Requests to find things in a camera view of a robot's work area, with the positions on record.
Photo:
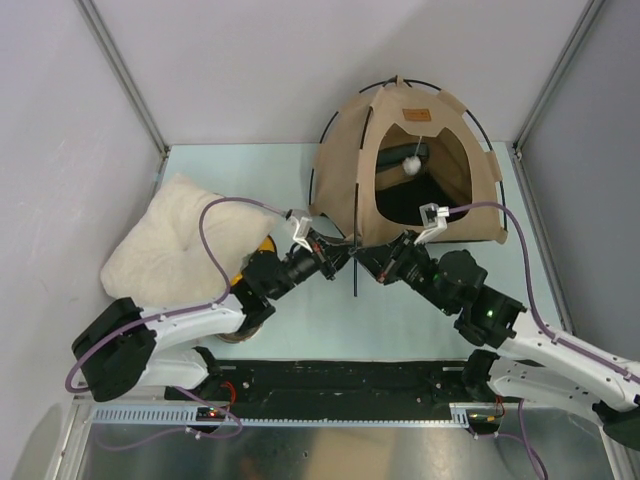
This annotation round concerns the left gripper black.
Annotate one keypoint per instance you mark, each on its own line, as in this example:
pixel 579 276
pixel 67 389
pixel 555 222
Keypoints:
pixel 329 255

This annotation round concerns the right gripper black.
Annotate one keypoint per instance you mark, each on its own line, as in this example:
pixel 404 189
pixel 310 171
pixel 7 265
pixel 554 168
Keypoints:
pixel 385 260

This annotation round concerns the beige fabric pet tent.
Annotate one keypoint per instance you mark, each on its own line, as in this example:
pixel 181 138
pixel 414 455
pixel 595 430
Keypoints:
pixel 405 165

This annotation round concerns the black tent pole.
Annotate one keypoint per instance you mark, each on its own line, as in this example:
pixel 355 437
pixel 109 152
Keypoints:
pixel 450 115
pixel 355 241

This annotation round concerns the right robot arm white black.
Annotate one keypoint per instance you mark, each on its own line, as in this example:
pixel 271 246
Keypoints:
pixel 518 354

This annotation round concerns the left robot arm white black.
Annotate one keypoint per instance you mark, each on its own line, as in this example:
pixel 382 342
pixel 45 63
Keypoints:
pixel 128 346

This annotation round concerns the stainless steel pet bowl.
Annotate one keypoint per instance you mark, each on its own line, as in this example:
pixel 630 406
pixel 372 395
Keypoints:
pixel 238 336

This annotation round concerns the white pompom toy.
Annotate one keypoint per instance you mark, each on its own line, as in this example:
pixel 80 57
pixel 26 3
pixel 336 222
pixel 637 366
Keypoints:
pixel 412 164

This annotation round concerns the cream plush cushion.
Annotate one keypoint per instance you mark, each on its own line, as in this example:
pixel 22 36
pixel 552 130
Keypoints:
pixel 163 261

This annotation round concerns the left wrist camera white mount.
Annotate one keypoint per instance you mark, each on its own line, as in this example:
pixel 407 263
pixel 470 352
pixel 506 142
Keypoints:
pixel 299 223

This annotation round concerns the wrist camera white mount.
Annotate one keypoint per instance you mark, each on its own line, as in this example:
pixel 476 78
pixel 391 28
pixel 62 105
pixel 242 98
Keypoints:
pixel 434 219
pixel 299 223

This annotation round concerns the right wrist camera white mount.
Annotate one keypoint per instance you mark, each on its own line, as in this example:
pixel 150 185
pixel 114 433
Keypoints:
pixel 434 219

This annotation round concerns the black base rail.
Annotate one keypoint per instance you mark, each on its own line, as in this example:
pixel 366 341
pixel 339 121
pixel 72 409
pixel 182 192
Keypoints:
pixel 314 390

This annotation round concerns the white slotted cable duct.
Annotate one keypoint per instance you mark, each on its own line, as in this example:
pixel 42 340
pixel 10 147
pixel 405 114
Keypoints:
pixel 192 415

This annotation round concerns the right aluminium frame post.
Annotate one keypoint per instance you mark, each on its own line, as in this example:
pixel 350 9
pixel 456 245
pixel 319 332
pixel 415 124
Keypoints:
pixel 561 66

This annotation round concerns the aluminium frame post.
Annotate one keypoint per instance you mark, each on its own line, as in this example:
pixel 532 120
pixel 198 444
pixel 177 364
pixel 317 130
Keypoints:
pixel 561 66
pixel 107 44

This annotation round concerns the left aluminium frame post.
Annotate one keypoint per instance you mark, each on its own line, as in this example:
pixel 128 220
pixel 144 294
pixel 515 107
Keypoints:
pixel 107 44

